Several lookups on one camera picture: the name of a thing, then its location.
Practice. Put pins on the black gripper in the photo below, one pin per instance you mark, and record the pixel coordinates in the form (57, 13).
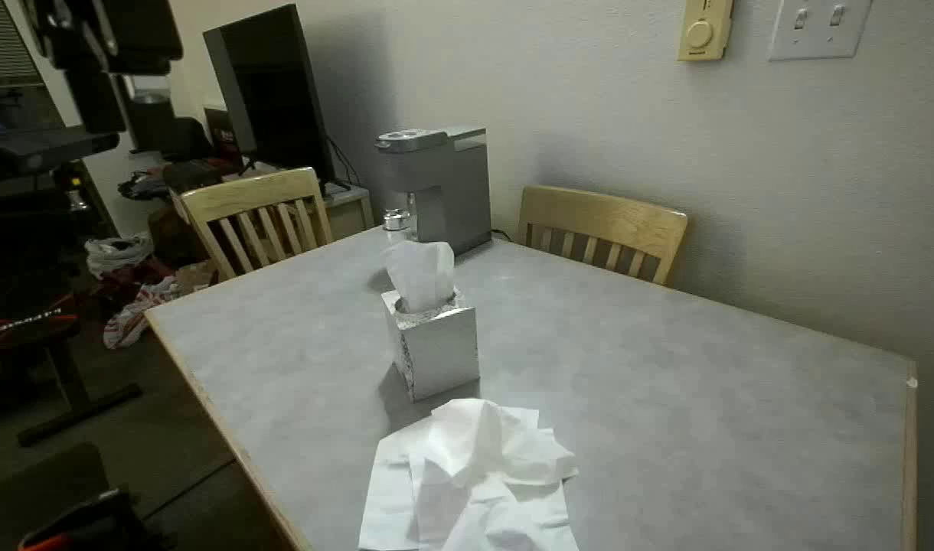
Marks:
(118, 32)

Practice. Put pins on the white tissue sheet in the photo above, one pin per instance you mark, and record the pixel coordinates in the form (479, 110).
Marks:
(419, 271)

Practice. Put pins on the grey metal box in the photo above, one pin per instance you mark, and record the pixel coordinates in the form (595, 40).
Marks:
(449, 184)

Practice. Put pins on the silver cube tissue box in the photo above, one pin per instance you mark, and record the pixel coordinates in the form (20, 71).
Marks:
(436, 346)

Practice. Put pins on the crumpled white tissue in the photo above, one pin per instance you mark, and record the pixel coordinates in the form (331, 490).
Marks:
(490, 440)

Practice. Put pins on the black flat monitor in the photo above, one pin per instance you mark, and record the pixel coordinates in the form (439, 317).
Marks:
(269, 93)

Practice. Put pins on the wooden slat-back chair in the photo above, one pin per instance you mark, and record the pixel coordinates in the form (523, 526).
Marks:
(604, 232)
(262, 217)

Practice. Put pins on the pile of clothes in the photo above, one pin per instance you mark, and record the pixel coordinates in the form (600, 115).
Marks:
(145, 294)

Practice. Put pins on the small clear glass jar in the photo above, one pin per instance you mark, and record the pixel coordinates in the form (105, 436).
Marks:
(392, 222)

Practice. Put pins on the black desk stand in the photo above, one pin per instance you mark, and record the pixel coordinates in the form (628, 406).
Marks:
(69, 385)

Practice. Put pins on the red and black bag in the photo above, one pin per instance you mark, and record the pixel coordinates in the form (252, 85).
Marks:
(76, 523)

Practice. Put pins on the pile of white tissues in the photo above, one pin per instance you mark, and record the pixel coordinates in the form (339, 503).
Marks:
(405, 509)

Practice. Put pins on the black camera on stand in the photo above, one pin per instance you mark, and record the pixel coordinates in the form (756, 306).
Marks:
(25, 154)

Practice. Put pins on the white light switch plate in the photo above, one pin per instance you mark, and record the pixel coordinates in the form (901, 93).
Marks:
(818, 27)

